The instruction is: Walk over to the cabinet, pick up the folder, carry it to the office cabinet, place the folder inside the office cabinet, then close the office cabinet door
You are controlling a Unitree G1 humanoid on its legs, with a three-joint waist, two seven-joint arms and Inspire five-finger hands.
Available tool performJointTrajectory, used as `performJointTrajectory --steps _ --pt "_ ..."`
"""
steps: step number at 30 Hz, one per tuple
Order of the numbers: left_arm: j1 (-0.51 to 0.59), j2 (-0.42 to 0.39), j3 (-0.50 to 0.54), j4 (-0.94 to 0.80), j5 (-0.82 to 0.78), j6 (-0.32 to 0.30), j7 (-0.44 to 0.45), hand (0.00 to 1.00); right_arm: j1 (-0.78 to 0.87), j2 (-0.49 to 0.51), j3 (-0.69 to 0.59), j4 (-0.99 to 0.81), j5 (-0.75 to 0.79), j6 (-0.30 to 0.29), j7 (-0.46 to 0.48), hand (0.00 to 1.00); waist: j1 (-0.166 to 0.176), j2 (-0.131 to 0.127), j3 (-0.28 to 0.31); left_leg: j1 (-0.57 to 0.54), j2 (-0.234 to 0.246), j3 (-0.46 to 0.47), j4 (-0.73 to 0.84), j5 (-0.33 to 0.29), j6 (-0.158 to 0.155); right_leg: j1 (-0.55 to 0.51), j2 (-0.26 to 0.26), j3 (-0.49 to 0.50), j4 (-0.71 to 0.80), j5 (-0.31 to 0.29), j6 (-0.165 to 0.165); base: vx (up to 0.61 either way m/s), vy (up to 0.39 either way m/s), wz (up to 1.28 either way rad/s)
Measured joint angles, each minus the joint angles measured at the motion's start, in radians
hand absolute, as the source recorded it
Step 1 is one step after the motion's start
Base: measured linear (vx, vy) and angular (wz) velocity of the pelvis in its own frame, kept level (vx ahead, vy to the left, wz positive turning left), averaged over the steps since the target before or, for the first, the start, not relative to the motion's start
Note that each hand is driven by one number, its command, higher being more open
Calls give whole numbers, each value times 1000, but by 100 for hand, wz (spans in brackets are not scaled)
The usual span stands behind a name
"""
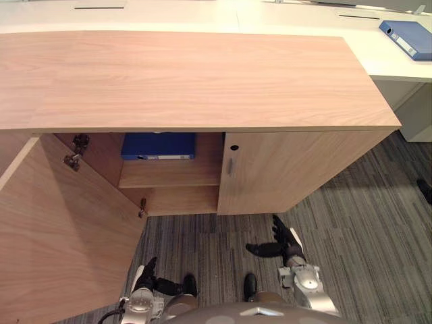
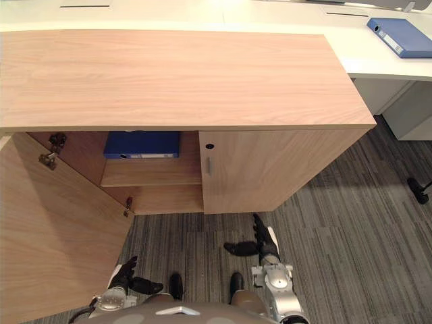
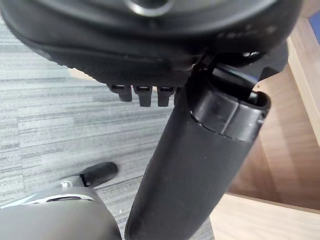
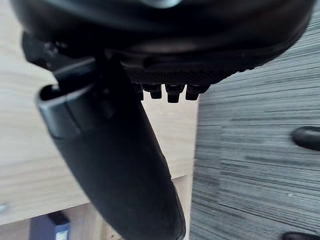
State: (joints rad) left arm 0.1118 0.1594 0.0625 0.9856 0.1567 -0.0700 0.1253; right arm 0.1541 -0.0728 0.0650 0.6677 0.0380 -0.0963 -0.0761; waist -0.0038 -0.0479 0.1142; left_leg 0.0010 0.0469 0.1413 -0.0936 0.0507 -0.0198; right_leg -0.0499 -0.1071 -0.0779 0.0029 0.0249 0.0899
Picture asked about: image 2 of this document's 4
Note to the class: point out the wooden cabinet shelf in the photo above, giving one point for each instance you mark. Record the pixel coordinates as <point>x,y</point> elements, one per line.
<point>152,175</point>

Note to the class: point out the open wooden cabinet door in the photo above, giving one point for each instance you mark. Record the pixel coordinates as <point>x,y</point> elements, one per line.
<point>57,229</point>

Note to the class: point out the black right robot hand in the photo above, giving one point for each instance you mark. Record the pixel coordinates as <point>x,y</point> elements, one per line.
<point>258,243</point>

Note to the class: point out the blue folder with white label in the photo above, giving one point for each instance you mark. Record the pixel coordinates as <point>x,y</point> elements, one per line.
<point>141,146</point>
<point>401,35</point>

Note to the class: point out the dark robot foot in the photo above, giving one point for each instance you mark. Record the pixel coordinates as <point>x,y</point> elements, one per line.
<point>236,284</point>
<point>175,286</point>

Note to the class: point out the white office desk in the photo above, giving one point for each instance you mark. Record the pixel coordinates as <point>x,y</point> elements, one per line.
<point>303,20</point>

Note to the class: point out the dark right robot foot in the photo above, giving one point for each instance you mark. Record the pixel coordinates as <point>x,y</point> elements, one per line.
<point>236,284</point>

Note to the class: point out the closed wooden cabinet door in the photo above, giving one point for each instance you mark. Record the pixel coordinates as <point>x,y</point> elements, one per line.
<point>256,168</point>

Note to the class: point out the dark left robot foot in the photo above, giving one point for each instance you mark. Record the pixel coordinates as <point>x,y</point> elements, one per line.
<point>175,286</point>

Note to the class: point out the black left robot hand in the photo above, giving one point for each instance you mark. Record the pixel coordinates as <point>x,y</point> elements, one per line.
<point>130,275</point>

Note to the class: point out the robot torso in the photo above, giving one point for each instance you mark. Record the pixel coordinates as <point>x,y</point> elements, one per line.
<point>189,308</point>

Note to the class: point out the black cabinet door lock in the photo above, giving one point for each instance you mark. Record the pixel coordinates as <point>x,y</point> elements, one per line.
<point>210,146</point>

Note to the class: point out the metal cabinet door hinge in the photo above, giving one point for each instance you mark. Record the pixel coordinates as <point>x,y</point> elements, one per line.
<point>128,206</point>
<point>52,150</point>

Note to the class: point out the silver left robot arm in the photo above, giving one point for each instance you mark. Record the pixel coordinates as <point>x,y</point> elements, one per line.
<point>111,298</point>

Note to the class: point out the white desk pedestal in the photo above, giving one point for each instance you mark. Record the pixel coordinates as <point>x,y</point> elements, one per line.
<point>401,108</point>

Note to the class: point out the wooden office cabinet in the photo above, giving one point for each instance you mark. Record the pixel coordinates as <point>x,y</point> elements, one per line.
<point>175,81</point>

